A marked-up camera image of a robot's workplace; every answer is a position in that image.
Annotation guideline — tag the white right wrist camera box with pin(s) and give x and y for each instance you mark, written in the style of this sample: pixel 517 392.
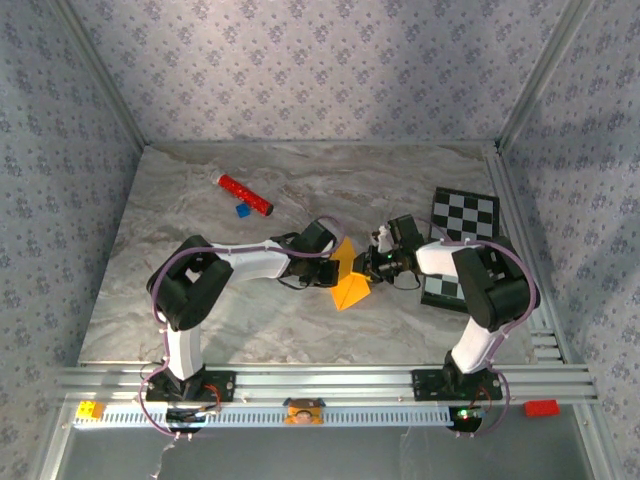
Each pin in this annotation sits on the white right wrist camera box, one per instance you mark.
pixel 382 240

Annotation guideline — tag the wide aluminium mounting rail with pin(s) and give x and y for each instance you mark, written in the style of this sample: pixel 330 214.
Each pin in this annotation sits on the wide aluminium mounting rail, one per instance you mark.
pixel 325 380

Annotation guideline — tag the black and grey checkerboard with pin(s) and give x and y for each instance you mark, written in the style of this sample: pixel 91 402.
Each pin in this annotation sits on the black and grey checkerboard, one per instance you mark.
pixel 465 215

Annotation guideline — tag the narrow aluminium extrusion rail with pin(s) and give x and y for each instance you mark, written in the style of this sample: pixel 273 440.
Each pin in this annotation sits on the narrow aluminium extrusion rail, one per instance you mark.
pixel 500 175

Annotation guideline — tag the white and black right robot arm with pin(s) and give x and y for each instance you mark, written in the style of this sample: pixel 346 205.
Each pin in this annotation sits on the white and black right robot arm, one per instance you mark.
pixel 440 260

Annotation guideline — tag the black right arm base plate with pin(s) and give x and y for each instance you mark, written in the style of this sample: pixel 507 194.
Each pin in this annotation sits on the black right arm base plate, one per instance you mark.
pixel 430 385

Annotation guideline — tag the yellow toy brick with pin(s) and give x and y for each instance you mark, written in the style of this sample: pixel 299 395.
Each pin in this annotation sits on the yellow toy brick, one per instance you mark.
pixel 90 411

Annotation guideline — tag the red toy brick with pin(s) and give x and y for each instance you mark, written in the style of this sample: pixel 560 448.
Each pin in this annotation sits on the red toy brick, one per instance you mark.
pixel 542 408

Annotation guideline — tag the small blue block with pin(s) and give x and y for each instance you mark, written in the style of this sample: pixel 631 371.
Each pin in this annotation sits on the small blue block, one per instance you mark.
pixel 243 210

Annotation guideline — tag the orange cartoon face figure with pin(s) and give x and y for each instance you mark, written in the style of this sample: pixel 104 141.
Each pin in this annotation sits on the orange cartoon face figure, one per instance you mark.
pixel 303 415

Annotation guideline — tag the aluminium frame post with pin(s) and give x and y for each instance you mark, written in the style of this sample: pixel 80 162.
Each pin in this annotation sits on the aluminium frame post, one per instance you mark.
pixel 540 75

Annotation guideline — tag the red glitter tube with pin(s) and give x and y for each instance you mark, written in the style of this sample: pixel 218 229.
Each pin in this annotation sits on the red glitter tube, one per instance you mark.
pixel 245 194

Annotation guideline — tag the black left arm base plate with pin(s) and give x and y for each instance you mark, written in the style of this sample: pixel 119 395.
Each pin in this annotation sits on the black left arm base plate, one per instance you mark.
pixel 220 385

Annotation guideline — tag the black round controller board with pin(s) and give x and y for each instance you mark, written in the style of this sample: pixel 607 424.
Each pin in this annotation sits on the black round controller board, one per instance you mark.
pixel 465 422
pixel 182 415

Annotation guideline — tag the orange-yellow square paper sheet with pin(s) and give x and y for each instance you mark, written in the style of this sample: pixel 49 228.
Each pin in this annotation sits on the orange-yellow square paper sheet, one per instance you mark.
pixel 350 295

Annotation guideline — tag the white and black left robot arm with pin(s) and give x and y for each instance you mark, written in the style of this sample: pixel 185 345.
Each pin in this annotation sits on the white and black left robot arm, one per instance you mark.
pixel 250 262

